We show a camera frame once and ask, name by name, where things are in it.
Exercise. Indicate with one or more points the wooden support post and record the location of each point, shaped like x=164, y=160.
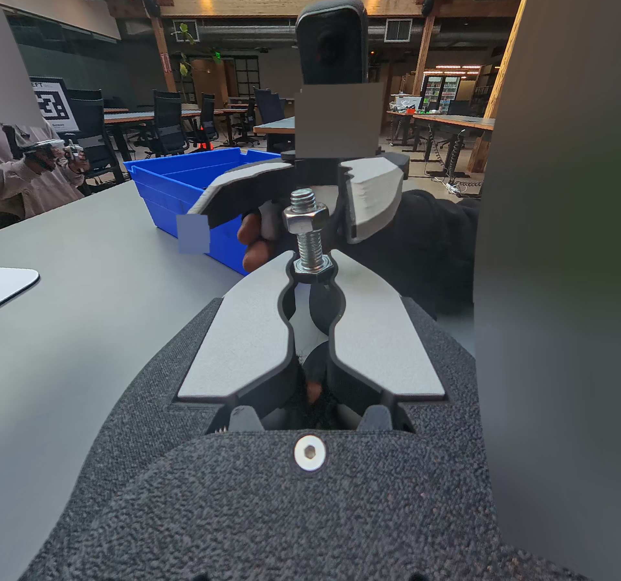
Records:
x=509, y=57

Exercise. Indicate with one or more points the blue plastic bin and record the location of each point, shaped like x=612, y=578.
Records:
x=160, y=178

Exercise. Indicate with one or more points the red traffic cone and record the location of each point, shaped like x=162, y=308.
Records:
x=204, y=138

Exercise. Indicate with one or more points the person's right hand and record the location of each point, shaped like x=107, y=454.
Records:
x=254, y=246

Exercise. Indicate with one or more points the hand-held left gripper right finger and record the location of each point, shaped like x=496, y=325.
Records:
x=383, y=338

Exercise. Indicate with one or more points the glass door drink fridge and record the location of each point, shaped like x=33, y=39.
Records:
x=441, y=91

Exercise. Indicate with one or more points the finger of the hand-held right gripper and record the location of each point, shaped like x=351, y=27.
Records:
x=373, y=193
x=233, y=186

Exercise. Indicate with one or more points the person's left hand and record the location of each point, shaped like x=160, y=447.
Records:
x=314, y=377

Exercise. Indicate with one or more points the silver hex nut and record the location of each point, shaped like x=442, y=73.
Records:
x=305, y=222

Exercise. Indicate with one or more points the black white marker sign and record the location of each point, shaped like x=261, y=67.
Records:
x=53, y=105

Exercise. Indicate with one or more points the black office chair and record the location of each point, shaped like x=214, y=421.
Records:
x=269, y=103
x=94, y=125
x=170, y=120
x=208, y=118

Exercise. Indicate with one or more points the grey background desk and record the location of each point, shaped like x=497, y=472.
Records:
x=451, y=120
x=276, y=127

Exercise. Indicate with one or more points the green hanging plant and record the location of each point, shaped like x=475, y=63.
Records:
x=184, y=33

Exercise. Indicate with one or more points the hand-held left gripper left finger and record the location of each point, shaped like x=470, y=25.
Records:
x=233, y=338

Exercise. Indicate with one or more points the silver hex bolt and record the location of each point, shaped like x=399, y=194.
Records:
x=310, y=251

